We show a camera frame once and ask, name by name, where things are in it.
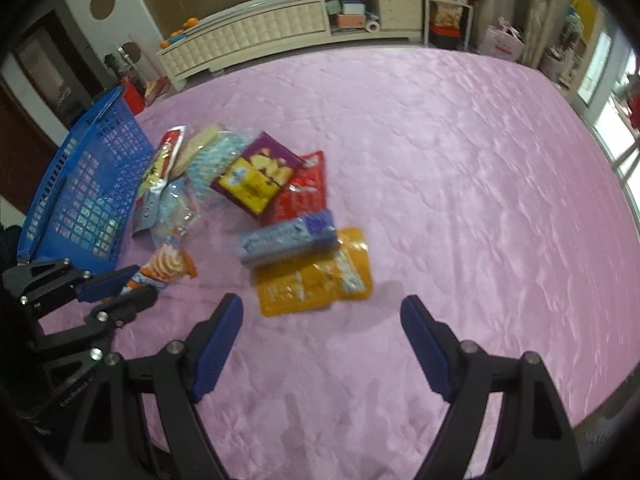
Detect clear cracker packet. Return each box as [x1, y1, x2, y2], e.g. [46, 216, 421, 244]
[172, 125, 221, 178]

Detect pale blue clear snack packet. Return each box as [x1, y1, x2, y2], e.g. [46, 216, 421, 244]
[150, 180, 201, 251]

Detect white metal rack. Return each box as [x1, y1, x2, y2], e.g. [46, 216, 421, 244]
[417, 0, 476, 51]

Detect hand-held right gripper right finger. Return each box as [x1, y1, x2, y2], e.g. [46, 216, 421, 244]
[400, 295, 587, 480]

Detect purple yellow snack packet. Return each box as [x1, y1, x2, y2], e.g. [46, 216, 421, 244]
[210, 131, 306, 217]

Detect light blue snack packet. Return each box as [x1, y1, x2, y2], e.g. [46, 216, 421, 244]
[185, 131, 251, 201]

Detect orange white snack packet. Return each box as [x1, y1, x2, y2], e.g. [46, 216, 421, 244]
[102, 242, 198, 303]

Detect red white snack packet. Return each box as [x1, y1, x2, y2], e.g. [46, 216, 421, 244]
[137, 126, 188, 196]

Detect blue grey snack packet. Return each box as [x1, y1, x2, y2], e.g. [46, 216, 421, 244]
[240, 209, 340, 269]

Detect white tufted tv cabinet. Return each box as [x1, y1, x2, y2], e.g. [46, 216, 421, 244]
[156, 0, 423, 92]

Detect brown wooden door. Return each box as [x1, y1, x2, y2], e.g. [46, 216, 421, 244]
[0, 80, 58, 213]

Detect pink shopping bag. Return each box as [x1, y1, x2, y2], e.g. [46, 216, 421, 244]
[477, 20, 526, 63]

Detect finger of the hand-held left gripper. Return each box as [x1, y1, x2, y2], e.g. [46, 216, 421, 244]
[0, 258, 142, 306]
[25, 285, 158, 361]

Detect silver snack packet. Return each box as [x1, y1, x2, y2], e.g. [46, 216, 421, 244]
[131, 180, 166, 238]

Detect red shopping bag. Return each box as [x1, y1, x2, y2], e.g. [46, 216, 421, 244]
[120, 76, 146, 116]

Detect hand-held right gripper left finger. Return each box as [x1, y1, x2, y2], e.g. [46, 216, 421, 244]
[62, 293, 245, 480]

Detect yellow orange snack packet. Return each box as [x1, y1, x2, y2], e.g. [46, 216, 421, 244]
[255, 227, 373, 317]

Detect blue plastic basket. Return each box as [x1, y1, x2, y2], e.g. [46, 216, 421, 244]
[17, 85, 156, 273]

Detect pink quilted blanket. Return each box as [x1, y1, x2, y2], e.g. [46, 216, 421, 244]
[30, 45, 640, 480]

